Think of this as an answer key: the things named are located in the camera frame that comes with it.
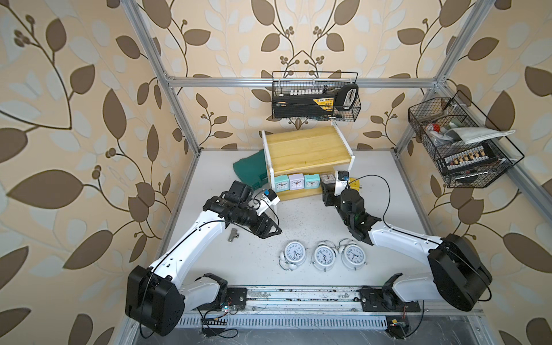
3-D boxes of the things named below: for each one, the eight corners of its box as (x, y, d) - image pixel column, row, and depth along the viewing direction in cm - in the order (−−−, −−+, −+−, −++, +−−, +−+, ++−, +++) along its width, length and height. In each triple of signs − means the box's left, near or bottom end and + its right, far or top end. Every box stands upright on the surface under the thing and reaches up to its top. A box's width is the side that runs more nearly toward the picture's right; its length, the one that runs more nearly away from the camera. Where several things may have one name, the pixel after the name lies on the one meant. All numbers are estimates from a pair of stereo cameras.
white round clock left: (279, 269, 82) (279, 266, 79) (279, 245, 88) (279, 241, 85) (306, 269, 82) (306, 266, 79) (304, 245, 88) (305, 241, 85)
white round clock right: (342, 269, 82) (344, 267, 79) (337, 241, 89) (339, 238, 86) (365, 269, 82) (368, 267, 79) (359, 241, 89) (361, 238, 86)
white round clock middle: (308, 262, 84) (309, 259, 81) (321, 240, 90) (322, 236, 87) (327, 275, 81) (329, 272, 78) (339, 251, 87) (341, 248, 84)
